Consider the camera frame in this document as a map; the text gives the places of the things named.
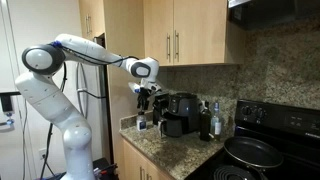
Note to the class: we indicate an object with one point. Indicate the tall light wood cabinet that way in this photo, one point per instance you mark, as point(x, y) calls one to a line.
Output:
point(123, 30)

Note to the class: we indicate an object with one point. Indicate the clear bottle with blue cap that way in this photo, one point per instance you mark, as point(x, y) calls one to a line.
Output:
point(216, 123)

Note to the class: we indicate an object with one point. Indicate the white wall outlet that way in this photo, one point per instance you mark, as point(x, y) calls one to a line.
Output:
point(42, 153)

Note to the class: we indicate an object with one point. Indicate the black stove knob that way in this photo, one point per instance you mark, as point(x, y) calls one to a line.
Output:
point(260, 114)
point(246, 110)

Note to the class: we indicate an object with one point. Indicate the dark glass bottle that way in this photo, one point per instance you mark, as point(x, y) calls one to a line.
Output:
point(205, 123)

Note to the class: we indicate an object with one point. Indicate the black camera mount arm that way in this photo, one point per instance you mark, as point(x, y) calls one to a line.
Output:
point(6, 100)

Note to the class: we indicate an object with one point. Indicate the black frying pan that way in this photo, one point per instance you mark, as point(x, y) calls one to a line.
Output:
point(253, 151)

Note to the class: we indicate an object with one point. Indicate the black electric stove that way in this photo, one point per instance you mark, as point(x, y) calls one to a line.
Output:
point(293, 133)

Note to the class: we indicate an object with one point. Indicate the black range hood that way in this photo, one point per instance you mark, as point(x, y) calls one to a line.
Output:
point(266, 13)

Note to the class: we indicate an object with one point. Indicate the stainless steel refrigerator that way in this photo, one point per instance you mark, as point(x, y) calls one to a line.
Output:
point(96, 110)

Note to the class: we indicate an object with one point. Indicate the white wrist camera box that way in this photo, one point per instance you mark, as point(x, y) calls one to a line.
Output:
point(134, 87)

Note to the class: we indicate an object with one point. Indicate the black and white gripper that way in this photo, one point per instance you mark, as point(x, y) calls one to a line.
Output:
point(147, 91)

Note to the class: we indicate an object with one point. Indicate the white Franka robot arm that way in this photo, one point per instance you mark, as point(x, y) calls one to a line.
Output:
point(50, 100)

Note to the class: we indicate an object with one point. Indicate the small white jar black lid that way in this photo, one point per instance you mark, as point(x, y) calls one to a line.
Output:
point(141, 122)

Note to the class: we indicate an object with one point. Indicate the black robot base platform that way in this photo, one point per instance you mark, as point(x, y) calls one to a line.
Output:
point(103, 168)

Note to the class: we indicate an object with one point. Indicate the black air fryer food basket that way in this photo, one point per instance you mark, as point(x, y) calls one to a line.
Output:
point(173, 126)

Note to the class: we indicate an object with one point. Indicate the light wood lower cabinet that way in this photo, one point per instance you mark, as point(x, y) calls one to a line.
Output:
point(133, 165)

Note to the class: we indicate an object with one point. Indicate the black coil burner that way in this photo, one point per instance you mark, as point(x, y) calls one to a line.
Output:
point(233, 174)

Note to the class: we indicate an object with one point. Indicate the black countertop appliance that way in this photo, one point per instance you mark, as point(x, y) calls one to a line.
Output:
point(160, 106)

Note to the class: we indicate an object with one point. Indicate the light wood upper cabinet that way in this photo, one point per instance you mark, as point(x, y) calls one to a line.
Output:
point(196, 30)

